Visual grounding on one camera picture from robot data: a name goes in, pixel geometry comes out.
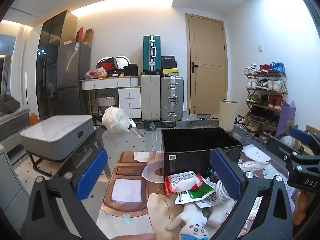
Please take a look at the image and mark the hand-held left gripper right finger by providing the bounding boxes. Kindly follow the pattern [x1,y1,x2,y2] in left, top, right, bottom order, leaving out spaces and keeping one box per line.
[209,147,297,240]

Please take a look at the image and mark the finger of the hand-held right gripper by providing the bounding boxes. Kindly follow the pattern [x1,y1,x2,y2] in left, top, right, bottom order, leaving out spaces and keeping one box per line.
[266,136,320,171]
[288,126,320,155]

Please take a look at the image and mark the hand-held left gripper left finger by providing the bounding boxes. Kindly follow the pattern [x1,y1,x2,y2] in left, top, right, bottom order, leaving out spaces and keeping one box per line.
[21,148,110,240]

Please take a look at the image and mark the white cable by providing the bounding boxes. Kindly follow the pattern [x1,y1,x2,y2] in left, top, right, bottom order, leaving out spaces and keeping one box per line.
[216,179,237,202]

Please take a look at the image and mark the green white sachet packet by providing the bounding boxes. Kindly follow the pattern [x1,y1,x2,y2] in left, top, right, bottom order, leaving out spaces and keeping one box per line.
[174,179,217,205]

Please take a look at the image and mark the white foam sheet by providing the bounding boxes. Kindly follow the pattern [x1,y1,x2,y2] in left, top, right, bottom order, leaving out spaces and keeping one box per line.
[207,199,237,228]

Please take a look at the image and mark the red white snack packet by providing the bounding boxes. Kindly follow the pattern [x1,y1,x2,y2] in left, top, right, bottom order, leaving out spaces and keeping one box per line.
[164,171,204,195]

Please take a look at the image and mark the black cardboard box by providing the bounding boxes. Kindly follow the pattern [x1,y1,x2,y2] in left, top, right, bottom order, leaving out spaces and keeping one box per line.
[161,127,244,183]

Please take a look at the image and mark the orange soft toy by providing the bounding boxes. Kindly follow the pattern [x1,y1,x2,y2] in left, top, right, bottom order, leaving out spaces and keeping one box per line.
[291,189,307,227]

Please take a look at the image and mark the open cardboard carton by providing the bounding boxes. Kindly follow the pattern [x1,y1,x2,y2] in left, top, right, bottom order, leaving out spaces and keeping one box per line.
[297,125,320,156]

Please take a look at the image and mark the purple paper bag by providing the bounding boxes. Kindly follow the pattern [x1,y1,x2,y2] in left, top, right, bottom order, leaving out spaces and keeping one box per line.
[277,101,296,137]

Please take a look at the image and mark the white printed packet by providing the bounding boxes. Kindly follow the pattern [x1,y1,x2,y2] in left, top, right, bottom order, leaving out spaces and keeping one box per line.
[195,192,225,208]

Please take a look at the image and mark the printed table mat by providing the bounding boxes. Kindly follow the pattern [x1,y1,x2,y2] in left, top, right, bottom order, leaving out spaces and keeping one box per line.
[97,150,275,240]

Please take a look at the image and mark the metal shoe rack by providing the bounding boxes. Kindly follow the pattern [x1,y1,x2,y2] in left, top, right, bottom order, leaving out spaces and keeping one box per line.
[244,62,288,141]

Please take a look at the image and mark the clear zip bag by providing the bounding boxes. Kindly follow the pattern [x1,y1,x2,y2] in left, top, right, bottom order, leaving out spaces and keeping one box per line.
[236,204,264,232]

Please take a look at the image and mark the grey coffee table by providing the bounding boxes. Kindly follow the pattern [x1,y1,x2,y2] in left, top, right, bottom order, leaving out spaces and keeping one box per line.
[19,115,94,178]

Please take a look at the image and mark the beige tumbler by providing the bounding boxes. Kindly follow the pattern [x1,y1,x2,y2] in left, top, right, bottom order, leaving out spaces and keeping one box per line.
[219,100,237,132]

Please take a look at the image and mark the rows of shoes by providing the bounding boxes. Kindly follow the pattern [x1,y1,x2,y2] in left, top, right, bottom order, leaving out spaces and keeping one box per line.
[244,62,287,140]

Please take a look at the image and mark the white plastic bag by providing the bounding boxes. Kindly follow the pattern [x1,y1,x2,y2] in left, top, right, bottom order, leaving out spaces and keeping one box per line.
[102,107,130,133]

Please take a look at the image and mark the white plush toy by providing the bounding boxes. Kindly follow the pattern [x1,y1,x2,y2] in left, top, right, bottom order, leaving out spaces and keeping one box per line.
[166,202,210,240]

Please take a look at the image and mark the white woven basket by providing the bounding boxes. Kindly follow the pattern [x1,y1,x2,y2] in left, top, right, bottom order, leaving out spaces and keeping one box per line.
[97,94,116,116]

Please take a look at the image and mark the white desk with drawers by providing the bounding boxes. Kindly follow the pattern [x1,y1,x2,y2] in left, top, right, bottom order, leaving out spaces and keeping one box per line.
[80,76,142,119]

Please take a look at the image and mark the silver suitcase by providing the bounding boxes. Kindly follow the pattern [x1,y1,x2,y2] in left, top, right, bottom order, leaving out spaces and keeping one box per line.
[161,76,184,122]

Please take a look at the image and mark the grey sofa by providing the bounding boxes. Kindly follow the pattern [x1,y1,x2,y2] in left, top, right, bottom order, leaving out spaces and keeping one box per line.
[0,94,31,153]

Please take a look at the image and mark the beige suitcase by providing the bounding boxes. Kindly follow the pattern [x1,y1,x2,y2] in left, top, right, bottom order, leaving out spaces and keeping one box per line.
[140,74,161,122]

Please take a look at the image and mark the grey refrigerator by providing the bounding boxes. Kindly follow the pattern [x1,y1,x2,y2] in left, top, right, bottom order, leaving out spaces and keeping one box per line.
[57,42,91,117]

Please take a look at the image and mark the dark clothes pile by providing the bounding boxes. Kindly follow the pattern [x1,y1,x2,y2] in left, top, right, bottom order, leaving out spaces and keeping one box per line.
[0,94,21,116]

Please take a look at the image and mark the red black bag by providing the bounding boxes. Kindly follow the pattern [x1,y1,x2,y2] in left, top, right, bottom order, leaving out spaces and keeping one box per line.
[96,57,118,72]

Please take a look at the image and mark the black handbag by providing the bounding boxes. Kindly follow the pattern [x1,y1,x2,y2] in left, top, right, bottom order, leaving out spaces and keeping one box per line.
[122,64,139,77]

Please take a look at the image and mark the yellow black box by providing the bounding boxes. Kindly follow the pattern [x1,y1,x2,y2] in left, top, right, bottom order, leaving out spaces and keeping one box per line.
[162,67,179,78]

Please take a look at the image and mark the beige wooden door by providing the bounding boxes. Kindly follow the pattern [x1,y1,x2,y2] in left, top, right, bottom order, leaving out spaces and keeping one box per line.
[185,13,228,116]

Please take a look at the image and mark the white chair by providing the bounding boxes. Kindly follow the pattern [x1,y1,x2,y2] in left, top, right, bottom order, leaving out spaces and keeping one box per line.
[96,55,131,72]

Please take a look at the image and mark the black flat box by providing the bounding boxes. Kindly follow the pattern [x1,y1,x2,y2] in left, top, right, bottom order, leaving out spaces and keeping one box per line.
[161,56,177,69]

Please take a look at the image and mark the tall black cabinet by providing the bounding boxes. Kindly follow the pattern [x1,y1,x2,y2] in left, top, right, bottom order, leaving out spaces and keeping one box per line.
[36,10,78,120]

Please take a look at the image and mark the teal suitcase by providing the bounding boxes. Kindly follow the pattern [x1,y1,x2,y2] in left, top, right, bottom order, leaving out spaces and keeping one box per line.
[143,35,161,75]

